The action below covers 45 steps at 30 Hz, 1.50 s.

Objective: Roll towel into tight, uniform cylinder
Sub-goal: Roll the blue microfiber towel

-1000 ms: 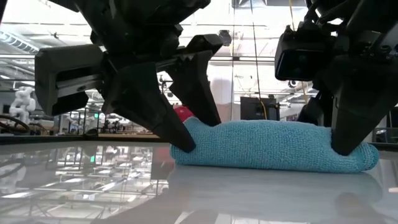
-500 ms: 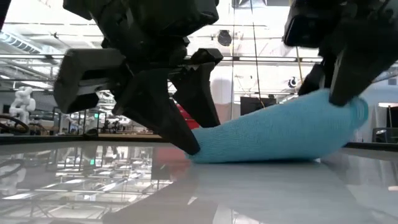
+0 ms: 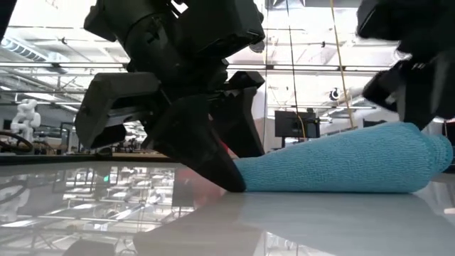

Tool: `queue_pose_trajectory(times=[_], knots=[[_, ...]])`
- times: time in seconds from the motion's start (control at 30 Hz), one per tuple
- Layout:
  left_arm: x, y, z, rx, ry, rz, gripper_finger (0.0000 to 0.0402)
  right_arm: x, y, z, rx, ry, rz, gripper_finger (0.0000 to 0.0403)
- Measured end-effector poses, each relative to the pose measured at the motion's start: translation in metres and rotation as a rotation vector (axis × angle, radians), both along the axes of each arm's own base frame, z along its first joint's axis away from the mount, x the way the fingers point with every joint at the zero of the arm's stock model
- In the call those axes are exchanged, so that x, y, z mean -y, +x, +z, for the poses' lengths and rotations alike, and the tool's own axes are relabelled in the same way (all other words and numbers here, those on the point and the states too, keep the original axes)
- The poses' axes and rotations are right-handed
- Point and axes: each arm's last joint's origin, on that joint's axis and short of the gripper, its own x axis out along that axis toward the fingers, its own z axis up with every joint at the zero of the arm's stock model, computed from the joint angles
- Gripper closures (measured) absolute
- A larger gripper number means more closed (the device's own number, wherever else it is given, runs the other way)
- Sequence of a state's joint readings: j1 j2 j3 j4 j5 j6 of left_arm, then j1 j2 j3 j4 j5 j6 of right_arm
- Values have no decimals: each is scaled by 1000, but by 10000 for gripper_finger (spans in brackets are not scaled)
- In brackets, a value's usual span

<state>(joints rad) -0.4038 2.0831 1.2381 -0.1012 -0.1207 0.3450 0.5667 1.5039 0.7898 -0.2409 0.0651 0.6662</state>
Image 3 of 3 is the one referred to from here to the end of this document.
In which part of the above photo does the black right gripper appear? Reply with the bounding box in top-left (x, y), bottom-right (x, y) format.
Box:
top-left (362, 0), bottom-right (455, 131)

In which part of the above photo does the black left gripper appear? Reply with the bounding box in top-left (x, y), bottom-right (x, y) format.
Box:
top-left (74, 0), bottom-right (266, 193)

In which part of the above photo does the turquoise microfibre towel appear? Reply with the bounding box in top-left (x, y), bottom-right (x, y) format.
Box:
top-left (233, 122), bottom-right (454, 194)

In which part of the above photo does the black computer monitor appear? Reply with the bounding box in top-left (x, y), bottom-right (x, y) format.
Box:
top-left (274, 110), bottom-right (321, 139)

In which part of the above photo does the black round ceiling lamp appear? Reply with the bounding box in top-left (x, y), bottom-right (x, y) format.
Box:
top-left (248, 38), bottom-right (267, 54)

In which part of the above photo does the black table edge rim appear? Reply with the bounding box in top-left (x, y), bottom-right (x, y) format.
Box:
top-left (0, 152), bottom-right (178, 166)

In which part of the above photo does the white robot figure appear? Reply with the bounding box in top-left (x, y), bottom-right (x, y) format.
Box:
top-left (9, 98), bottom-right (42, 143)

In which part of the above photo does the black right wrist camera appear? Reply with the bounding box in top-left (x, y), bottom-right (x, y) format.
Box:
top-left (356, 0), bottom-right (410, 41)

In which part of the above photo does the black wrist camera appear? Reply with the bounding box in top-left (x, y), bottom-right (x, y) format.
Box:
top-left (356, 0), bottom-right (410, 41)
top-left (181, 0), bottom-right (267, 60)

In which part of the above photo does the yellow hanging cable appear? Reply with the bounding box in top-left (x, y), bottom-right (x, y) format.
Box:
top-left (328, 0), bottom-right (358, 129)

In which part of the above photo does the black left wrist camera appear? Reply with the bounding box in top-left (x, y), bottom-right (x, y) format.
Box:
top-left (181, 0), bottom-right (267, 60)

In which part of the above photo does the black ring wheel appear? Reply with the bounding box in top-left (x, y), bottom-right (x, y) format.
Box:
top-left (0, 130), bottom-right (36, 154)

